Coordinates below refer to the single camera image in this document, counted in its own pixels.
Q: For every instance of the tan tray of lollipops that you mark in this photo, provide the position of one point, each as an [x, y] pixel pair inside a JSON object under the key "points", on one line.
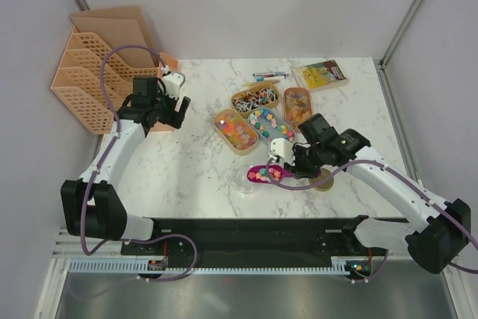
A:
{"points": [[261, 95]]}

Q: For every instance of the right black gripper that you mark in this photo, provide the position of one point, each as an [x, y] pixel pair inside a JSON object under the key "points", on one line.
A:
{"points": [[299, 170]]}

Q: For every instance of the blue tray of pastel candies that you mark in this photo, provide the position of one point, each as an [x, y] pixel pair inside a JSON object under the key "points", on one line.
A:
{"points": [[269, 125]]}

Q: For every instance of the white slotted cable duct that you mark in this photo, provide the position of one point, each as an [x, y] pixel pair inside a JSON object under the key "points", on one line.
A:
{"points": [[338, 266]]}

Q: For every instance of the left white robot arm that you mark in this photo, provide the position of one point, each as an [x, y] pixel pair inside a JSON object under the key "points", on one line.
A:
{"points": [[91, 205]]}

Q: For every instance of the tan tray of star gummies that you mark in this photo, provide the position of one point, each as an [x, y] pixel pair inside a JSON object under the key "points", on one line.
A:
{"points": [[235, 131]]}

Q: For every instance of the gold round jar lid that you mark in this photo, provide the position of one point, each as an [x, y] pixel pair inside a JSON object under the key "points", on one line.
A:
{"points": [[324, 182]]}

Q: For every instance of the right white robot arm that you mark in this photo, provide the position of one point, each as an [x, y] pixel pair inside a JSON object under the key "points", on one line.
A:
{"points": [[436, 230]]}

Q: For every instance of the yellow picture book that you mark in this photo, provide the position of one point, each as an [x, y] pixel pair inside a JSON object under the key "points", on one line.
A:
{"points": [[319, 76]]}

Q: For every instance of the magenta plastic scoop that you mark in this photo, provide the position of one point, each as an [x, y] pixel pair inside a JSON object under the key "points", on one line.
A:
{"points": [[259, 173]]}

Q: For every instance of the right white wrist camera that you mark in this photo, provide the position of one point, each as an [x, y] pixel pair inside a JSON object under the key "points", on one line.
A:
{"points": [[281, 149]]}

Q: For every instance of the peach plastic file organizer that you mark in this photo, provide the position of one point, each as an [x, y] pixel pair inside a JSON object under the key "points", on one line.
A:
{"points": [[105, 51]]}

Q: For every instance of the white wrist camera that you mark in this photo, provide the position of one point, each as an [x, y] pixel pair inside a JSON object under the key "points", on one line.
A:
{"points": [[281, 149], [173, 82]]}

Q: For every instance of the orange pen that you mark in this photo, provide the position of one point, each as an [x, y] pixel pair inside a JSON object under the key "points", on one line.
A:
{"points": [[273, 80]]}

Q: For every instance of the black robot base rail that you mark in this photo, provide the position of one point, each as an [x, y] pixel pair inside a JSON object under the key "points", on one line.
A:
{"points": [[254, 242]]}

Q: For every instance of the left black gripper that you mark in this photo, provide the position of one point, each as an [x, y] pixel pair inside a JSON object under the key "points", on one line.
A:
{"points": [[175, 118]]}

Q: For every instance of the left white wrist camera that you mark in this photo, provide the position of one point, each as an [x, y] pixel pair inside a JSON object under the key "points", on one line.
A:
{"points": [[173, 82]]}

